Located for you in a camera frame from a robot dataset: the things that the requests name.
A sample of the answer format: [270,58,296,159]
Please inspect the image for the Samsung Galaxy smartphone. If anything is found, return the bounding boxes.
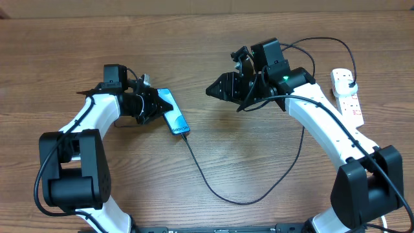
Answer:
[158,89,190,135]

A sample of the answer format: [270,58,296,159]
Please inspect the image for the black USB charging cable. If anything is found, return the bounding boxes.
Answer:
[180,36,358,206]

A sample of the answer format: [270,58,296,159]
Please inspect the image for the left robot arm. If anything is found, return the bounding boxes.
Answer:
[33,64,173,232]

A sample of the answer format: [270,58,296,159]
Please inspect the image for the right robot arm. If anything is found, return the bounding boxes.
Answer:
[206,38,408,232]

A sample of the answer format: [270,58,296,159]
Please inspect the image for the white charger plug adapter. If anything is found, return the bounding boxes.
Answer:
[332,80,358,98]

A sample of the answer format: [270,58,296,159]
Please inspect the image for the white power strip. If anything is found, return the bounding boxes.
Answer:
[329,67,365,129]

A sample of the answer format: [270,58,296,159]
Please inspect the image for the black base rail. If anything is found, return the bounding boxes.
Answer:
[133,223,307,233]

